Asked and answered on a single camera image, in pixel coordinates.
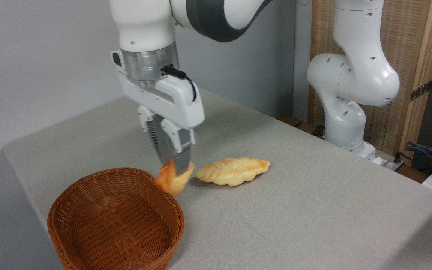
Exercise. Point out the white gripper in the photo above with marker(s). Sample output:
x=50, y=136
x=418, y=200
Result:
x=171, y=101

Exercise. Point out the round knotted bread roll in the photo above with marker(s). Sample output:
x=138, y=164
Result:
x=173, y=182

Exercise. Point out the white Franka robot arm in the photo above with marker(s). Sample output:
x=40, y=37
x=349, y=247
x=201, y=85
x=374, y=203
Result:
x=362, y=75

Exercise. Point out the long braided bread loaf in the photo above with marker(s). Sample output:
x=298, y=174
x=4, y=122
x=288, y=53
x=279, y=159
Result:
x=233, y=171

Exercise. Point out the brown wicker basket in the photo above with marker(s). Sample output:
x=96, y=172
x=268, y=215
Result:
x=84, y=210

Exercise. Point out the white power strip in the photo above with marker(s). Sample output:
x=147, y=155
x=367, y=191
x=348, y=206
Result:
x=388, y=163

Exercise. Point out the black screen hinge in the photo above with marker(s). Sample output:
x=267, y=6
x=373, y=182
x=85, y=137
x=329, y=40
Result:
x=421, y=90

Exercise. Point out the wooden woven folding screen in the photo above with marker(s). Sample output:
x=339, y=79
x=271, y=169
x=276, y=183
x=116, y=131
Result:
x=411, y=37

